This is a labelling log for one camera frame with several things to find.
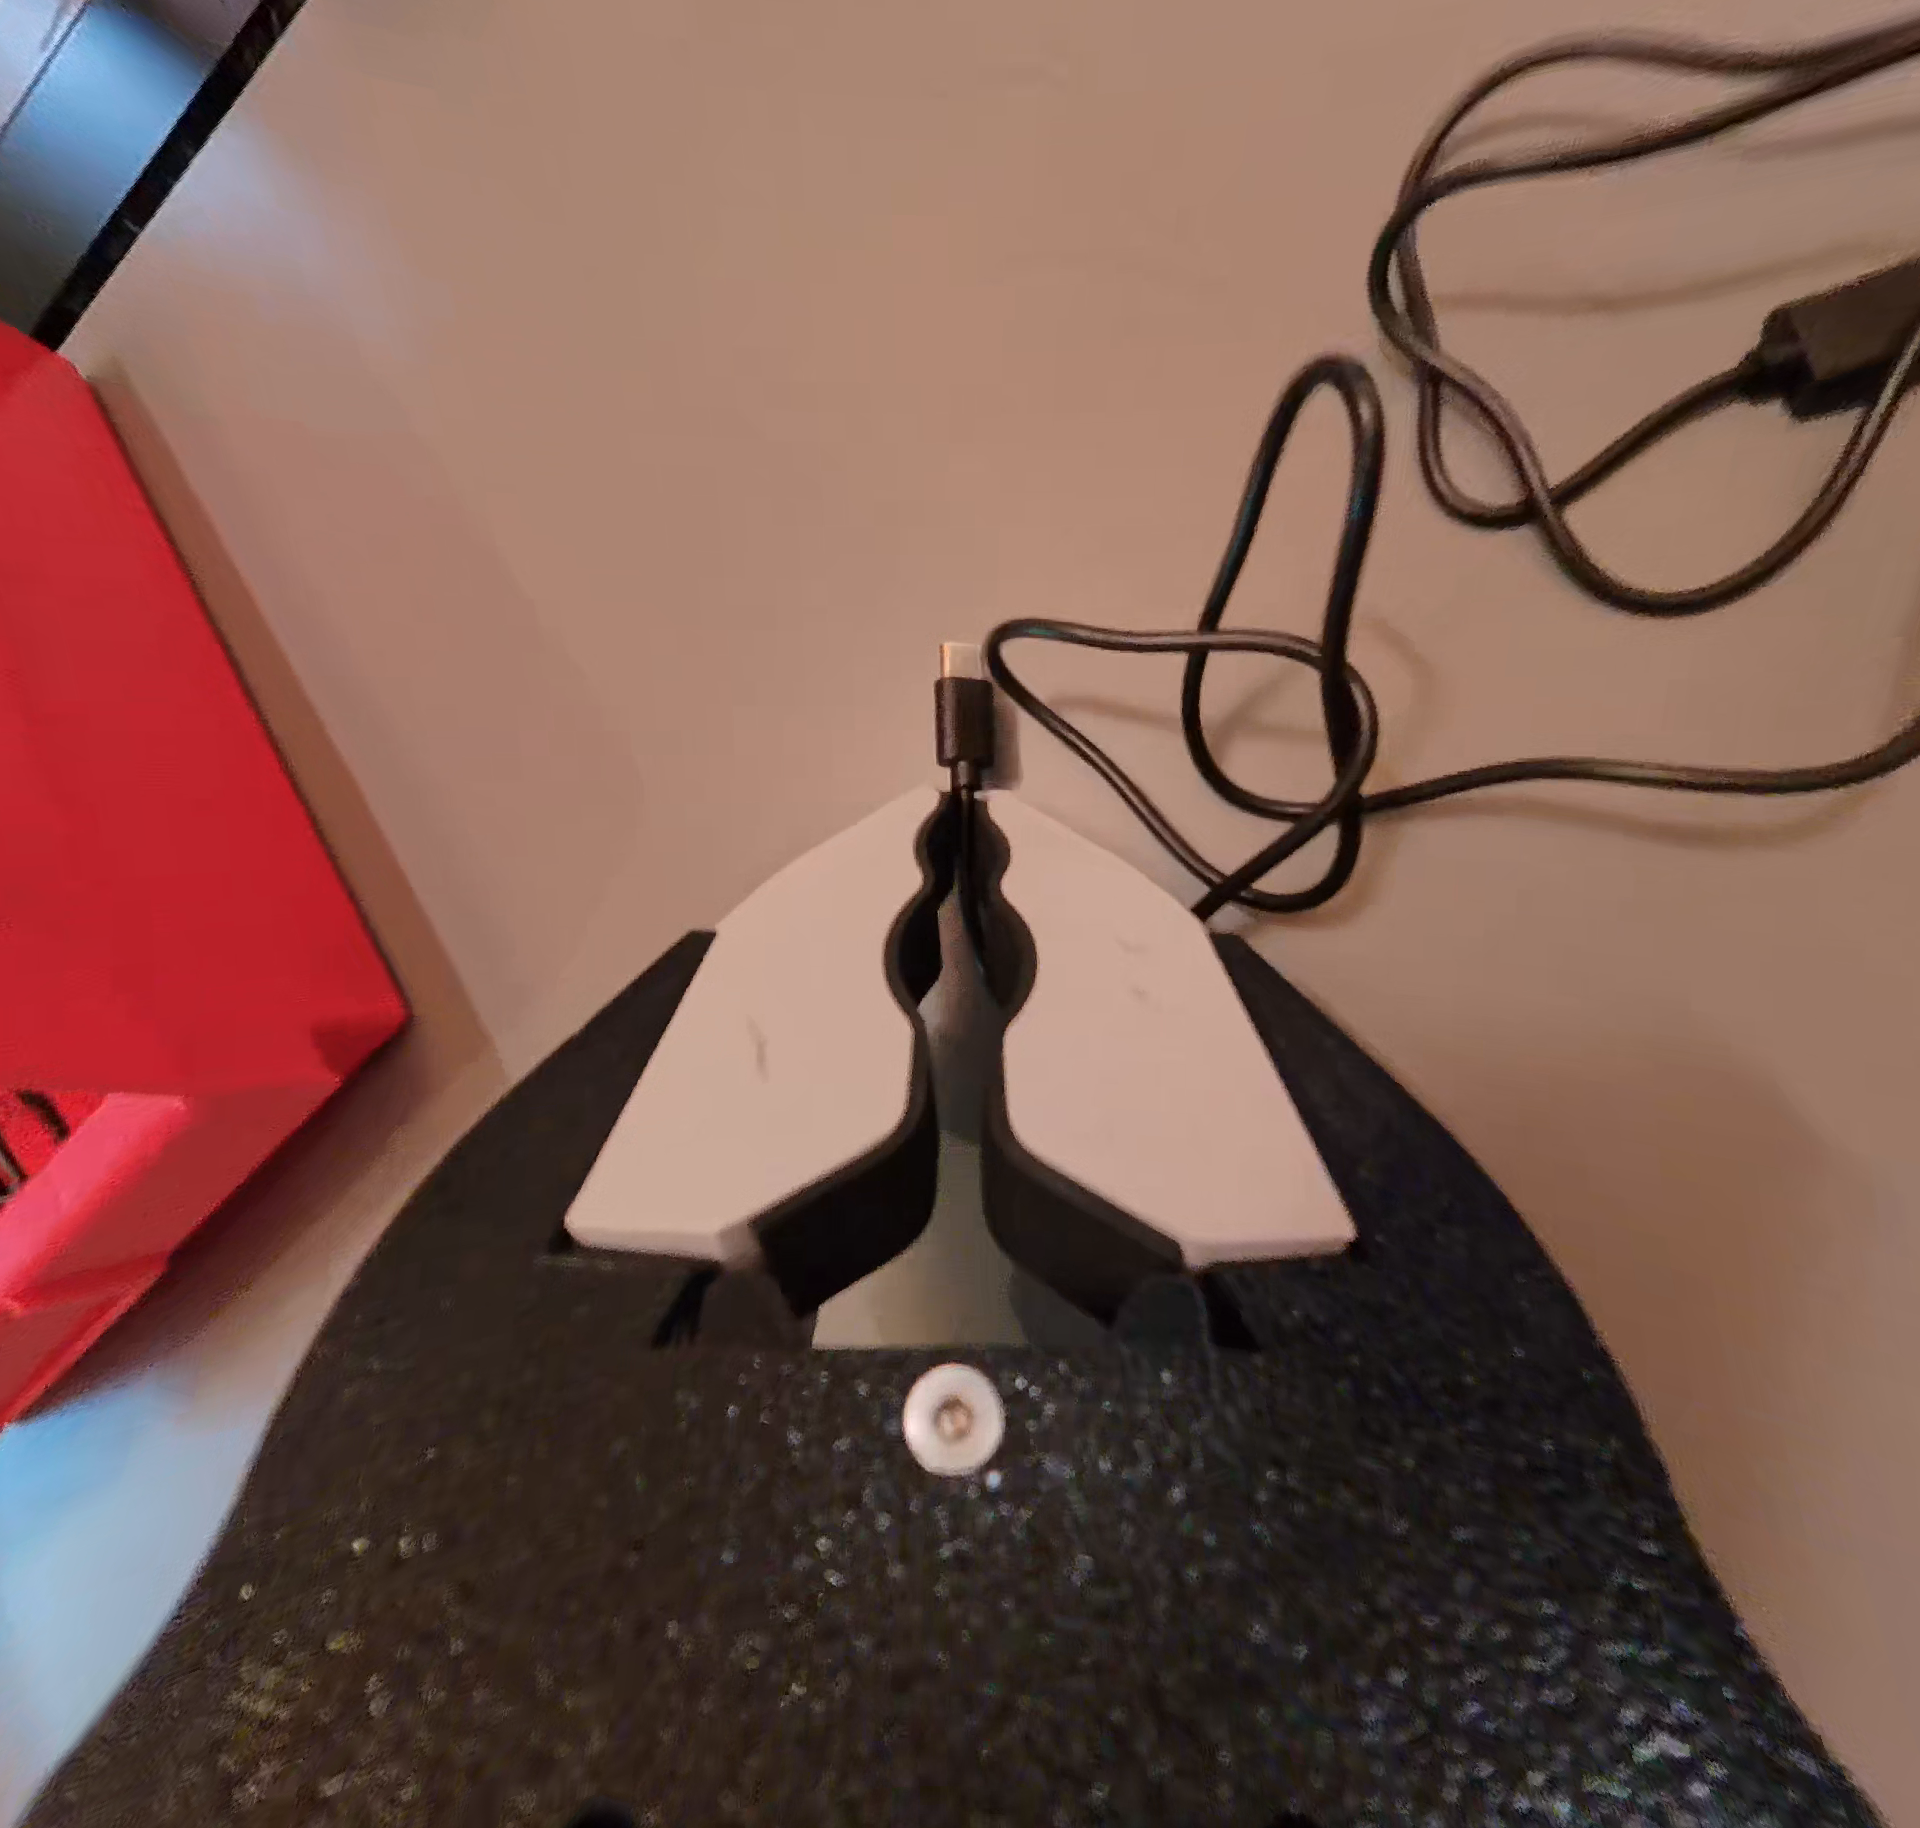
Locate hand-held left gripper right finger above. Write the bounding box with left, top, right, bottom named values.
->
left=973, top=791, right=1361, bottom=1333

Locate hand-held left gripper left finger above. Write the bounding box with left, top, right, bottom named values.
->
left=562, top=782, right=950, bottom=1321

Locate black usb-c cable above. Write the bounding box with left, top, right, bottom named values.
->
left=931, top=20, right=1920, bottom=989

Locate red plastic bin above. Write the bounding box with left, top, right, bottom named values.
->
left=0, top=320, right=415, bottom=1426

